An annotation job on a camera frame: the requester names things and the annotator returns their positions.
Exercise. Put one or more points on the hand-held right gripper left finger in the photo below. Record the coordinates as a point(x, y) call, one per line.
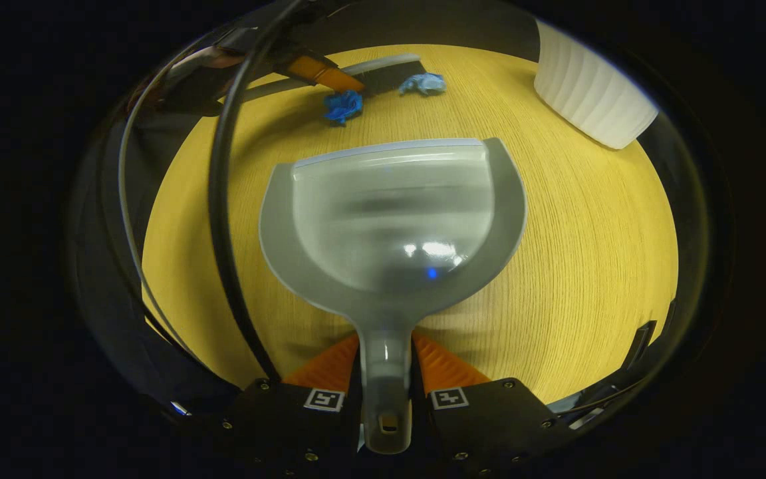
point(276, 419)

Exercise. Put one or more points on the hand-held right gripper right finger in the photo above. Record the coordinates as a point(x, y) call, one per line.
point(489, 426)

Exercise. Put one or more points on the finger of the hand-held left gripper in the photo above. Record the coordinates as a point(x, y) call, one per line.
point(323, 74)

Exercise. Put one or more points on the dark blue paper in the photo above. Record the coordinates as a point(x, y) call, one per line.
point(343, 106)

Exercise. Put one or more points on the small white broom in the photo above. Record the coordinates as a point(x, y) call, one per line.
point(389, 76)

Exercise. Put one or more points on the light blue paper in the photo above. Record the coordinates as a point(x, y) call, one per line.
point(425, 83)

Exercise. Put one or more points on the white dustpan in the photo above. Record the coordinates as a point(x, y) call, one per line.
point(389, 213)

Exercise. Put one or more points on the white garbage bin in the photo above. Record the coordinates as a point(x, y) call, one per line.
point(589, 93)

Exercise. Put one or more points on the wooden desktop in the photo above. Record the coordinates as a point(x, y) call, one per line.
point(589, 266)

